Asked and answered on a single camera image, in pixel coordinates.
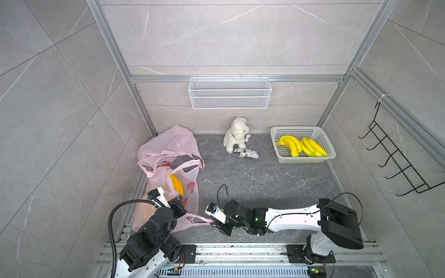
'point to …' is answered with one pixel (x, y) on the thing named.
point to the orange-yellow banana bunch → (177, 184)
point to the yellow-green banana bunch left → (292, 142)
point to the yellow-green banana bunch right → (312, 149)
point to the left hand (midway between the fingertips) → (183, 194)
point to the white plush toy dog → (235, 135)
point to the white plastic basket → (284, 154)
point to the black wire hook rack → (419, 183)
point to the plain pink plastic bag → (169, 149)
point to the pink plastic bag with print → (188, 174)
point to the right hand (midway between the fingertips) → (213, 221)
